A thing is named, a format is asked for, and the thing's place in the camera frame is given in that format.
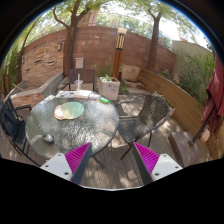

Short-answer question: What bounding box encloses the white electrical box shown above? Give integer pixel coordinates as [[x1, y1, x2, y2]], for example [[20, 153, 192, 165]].
[[75, 58, 84, 69]]

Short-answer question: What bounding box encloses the grey computer mouse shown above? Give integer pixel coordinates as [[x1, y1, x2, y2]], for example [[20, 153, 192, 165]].
[[42, 134, 54, 144]]

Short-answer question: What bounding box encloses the right tree trunk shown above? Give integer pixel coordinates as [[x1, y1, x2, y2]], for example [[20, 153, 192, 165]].
[[147, 8, 162, 71]]

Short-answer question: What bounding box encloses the wooden garden lamp post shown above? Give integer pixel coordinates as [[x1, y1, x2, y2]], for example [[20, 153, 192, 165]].
[[112, 27, 127, 78]]

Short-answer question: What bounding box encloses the white books stack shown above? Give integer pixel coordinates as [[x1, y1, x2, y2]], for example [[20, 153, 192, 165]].
[[72, 90, 91, 99]]

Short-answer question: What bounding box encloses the green round mouse pad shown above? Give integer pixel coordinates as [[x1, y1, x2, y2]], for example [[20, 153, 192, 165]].
[[61, 101, 84, 119]]

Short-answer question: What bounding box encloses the left tree trunk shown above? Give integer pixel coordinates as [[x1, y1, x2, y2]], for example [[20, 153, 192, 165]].
[[52, 0, 101, 78]]

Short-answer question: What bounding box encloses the tree trunk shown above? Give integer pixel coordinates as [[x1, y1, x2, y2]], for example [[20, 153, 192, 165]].
[[147, 8, 162, 71], [52, 0, 101, 78]]

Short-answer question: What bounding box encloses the green small object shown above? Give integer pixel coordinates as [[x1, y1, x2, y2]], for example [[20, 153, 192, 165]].
[[99, 97, 110, 104]]

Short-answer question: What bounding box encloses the dark wicker chair right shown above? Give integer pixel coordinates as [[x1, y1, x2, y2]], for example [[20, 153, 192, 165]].
[[117, 94, 169, 158]]

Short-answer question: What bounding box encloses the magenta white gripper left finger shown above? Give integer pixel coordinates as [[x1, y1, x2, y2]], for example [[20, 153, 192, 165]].
[[41, 143, 92, 185]]

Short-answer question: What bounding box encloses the white concrete planter box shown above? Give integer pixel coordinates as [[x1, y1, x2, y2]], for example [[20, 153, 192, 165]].
[[98, 77, 120, 100]]

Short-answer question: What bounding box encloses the round glass patio table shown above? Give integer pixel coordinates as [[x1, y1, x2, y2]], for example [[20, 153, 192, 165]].
[[26, 95, 119, 159]]

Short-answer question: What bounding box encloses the curved wooden bench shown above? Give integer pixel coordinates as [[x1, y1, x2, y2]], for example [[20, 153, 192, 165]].
[[137, 68, 224, 160]]

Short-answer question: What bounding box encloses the black metal chair left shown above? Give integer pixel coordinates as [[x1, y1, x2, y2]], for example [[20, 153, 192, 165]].
[[0, 97, 38, 165]]

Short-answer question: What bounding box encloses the brown umbrella base block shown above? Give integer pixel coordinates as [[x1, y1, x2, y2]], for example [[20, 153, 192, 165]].
[[168, 131, 212, 167]]

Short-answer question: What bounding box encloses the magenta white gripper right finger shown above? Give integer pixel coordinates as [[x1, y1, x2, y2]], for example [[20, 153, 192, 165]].
[[133, 142, 182, 185]]

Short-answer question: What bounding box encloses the clear plastic cup with straw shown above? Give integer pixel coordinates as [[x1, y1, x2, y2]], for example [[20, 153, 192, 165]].
[[75, 74, 83, 91]]

